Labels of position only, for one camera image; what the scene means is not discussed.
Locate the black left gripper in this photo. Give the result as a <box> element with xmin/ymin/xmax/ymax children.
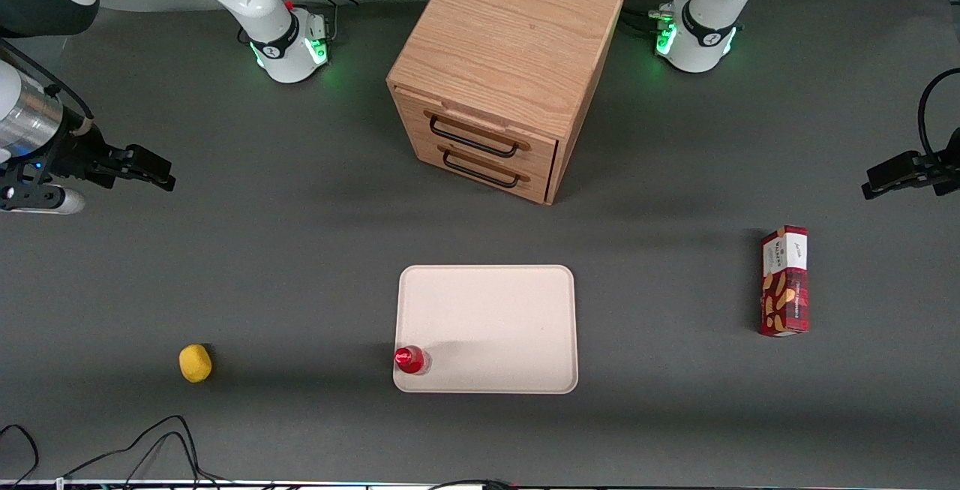
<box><xmin>861</xmin><ymin>126</ymin><xmax>960</xmax><ymax>200</ymax></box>

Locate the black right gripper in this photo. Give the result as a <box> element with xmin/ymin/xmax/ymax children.
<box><xmin>0</xmin><ymin>126</ymin><xmax>178</xmax><ymax>210</ymax></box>

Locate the wooden drawer with black handle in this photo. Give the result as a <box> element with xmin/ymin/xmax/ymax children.
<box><xmin>393</xmin><ymin>88</ymin><xmax>560</xmax><ymax>176</ymax></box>
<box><xmin>409</xmin><ymin>130</ymin><xmax>557</xmax><ymax>205</ymax></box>

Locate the wooden drawer cabinet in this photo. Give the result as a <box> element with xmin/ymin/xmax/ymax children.
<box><xmin>386</xmin><ymin>0</ymin><xmax>627</xmax><ymax>206</ymax></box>

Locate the red snack box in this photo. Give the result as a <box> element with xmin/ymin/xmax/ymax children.
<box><xmin>757</xmin><ymin>225</ymin><xmax>811</xmax><ymax>338</ymax></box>

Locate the yellow lemon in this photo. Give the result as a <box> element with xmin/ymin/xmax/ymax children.
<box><xmin>178</xmin><ymin>344</ymin><xmax>213</xmax><ymax>384</ymax></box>

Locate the red capped bottle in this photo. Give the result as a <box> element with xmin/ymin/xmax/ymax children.
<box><xmin>394</xmin><ymin>345</ymin><xmax>433</xmax><ymax>376</ymax></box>

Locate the beige plastic tray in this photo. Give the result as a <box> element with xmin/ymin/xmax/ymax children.
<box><xmin>393</xmin><ymin>264</ymin><xmax>579</xmax><ymax>395</ymax></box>

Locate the black looped cable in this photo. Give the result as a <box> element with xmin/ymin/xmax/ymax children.
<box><xmin>918</xmin><ymin>68</ymin><xmax>960</xmax><ymax>162</ymax></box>

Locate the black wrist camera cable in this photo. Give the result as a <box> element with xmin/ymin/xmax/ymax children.
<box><xmin>0</xmin><ymin>38</ymin><xmax>96</xmax><ymax>134</ymax></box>

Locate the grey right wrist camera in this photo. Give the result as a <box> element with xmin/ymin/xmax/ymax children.
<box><xmin>0</xmin><ymin>186</ymin><xmax>86</xmax><ymax>215</ymax></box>

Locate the thin black floor cable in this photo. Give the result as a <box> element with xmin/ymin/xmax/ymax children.
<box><xmin>61</xmin><ymin>414</ymin><xmax>227</xmax><ymax>486</ymax></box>
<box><xmin>0</xmin><ymin>423</ymin><xmax>41</xmax><ymax>488</ymax></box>
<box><xmin>124</xmin><ymin>431</ymin><xmax>202</xmax><ymax>485</ymax></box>

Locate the thick black cable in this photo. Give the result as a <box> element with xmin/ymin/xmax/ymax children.
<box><xmin>427</xmin><ymin>478</ymin><xmax>520</xmax><ymax>490</ymax></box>

